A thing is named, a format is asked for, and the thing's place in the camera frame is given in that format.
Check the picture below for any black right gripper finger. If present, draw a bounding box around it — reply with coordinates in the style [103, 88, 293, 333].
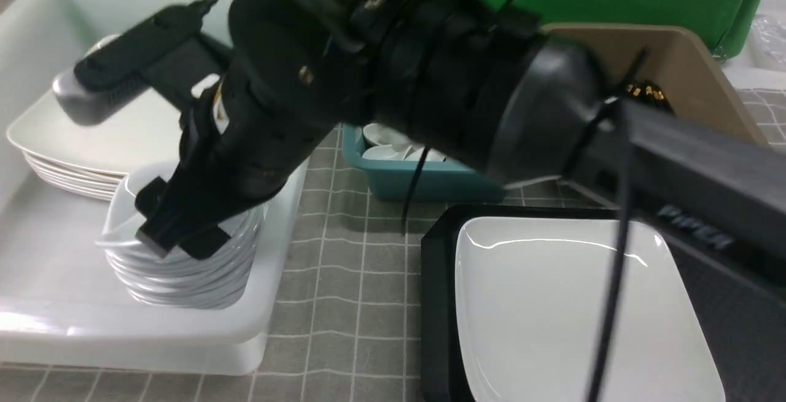
[179, 215, 230, 260]

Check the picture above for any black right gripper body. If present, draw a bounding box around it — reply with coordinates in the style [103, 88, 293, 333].
[179, 0, 381, 206]

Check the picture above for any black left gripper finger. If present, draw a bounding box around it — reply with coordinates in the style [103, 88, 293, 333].
[134, 177, 185, 259]

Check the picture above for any large white square plate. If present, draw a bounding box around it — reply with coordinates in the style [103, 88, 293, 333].
[454, 217, 725, 401]

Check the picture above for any white shallow bowl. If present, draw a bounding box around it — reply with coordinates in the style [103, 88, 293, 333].
[96, 160, 268, 268]

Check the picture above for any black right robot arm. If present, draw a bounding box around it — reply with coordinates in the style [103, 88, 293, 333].
[141, 0, 784, 289]

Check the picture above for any stack of white bowls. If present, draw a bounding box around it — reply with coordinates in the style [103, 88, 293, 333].
[101, 206, 265, 310]

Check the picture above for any stack of white square plates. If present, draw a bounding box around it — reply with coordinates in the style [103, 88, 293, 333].
[6, 81, 181, 183]

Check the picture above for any pile of white spoons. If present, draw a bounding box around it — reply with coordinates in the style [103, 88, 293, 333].
[362, 123, 447, 162]

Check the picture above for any large white plastic tub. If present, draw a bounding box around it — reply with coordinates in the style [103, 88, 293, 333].
[1, 0, 306, 375]

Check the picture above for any teal plastic bin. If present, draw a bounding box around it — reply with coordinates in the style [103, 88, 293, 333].
[342, 125, 507, 203]

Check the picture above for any pile of black chopsticks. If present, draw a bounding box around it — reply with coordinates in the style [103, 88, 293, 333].
[626, 80, 675, 115]

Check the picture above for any brown plastic bin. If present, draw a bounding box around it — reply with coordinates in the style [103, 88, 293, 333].
[540, 23, 771, 206]

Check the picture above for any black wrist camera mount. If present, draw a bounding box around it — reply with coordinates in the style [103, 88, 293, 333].
[52, 3, 232, 126]

